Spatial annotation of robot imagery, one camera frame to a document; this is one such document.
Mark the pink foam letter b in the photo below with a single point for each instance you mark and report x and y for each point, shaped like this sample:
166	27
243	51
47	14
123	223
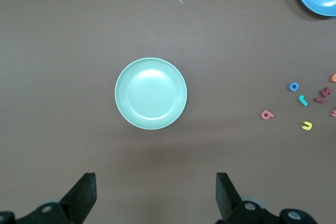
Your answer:
271	115

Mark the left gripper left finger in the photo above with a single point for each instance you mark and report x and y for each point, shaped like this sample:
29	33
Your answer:
78	203

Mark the dark red foam letter i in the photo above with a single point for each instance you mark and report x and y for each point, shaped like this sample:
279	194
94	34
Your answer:
320	100

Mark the dark red foam letter k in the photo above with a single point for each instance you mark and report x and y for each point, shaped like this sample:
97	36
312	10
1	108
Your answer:
325	92

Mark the brown table cover sheet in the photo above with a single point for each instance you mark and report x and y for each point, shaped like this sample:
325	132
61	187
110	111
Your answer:
78	51

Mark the teal foam letter j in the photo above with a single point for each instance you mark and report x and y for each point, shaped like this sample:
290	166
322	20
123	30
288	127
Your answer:
304	101

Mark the pink foam letter f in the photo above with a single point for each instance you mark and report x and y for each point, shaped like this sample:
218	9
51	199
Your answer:
334	113

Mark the pale green plate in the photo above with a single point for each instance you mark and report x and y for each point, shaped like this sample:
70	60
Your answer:
151	95

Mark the orange foam letter e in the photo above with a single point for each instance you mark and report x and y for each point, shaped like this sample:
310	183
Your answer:
334	78

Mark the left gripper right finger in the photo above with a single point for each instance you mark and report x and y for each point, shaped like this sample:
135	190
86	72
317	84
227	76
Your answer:
231	203

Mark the blue foam letter o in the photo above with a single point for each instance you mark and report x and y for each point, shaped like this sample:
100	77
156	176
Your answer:
291	87

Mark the yellow foam letter n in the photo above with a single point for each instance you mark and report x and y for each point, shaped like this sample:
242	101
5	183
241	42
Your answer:
310	126

